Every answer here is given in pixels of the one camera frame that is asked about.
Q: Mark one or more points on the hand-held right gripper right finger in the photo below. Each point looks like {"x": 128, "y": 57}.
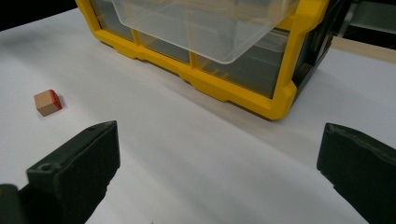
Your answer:
{"x": 361, "y": 168}

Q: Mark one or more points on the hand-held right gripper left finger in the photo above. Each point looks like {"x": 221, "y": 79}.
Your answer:
{"x": 77, "y": 168}

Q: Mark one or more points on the wooden cube with red face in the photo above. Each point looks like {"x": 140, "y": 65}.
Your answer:
{"x": 46, "y": 102}

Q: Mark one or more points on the yellow black drawer cabinet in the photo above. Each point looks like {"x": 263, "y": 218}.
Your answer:
{"x": 249, "y": 84}

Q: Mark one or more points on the clear plastic drawer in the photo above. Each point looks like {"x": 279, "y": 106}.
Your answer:
{"x": 252, "y": 68}
{"x": 205, "y": 28}
{"x": 162, "y": 48}

